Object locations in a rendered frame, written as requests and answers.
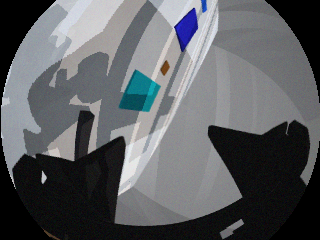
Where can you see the black rectangular bar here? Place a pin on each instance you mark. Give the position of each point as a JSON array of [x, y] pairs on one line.
[[83, 131]]

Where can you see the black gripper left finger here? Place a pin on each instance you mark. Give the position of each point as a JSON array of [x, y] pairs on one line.
[[94, 177]]

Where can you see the teal flat plate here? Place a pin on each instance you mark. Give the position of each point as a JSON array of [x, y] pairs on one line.
[[140, 93]]

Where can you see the brown flat square plate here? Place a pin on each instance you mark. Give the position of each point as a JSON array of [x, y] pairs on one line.
[[164, 68]]

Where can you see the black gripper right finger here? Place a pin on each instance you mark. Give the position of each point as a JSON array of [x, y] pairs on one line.
[[245, 154]]

